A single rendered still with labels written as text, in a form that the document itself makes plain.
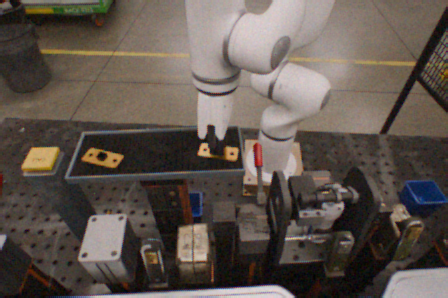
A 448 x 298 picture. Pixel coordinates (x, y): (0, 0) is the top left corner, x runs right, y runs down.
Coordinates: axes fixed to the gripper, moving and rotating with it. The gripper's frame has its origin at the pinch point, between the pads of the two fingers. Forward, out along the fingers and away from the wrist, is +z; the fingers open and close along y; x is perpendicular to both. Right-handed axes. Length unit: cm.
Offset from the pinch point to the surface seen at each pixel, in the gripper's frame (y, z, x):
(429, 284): 13, 19, 48
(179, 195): 5.1, 14.6, -8.7
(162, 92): -169, 119, -93
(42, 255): 16, 49, -57
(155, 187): 6.5, 10.9, -13.6
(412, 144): -64, 49, 74
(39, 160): 10.3, 2.6, -37.3
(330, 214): 7.3, 8.4, 25.1
